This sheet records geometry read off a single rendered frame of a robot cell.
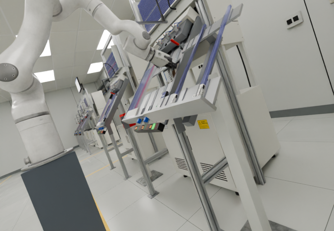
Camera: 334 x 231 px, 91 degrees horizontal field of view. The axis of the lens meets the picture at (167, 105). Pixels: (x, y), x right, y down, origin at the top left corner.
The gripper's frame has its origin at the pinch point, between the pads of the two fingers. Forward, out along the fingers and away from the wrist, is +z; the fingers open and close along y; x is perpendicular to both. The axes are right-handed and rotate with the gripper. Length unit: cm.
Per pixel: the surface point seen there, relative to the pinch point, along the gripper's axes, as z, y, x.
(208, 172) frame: 27, -13, 59
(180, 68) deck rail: -0.3, -10.1, 5.7
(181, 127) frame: 3.1, -14.5, 39.4
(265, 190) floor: 74, -17, 64
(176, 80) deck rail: -1.5, -10.1, 14.0
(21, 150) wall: -174, 871, 145
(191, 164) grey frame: 13, -14, 56
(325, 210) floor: 72, -47, 66
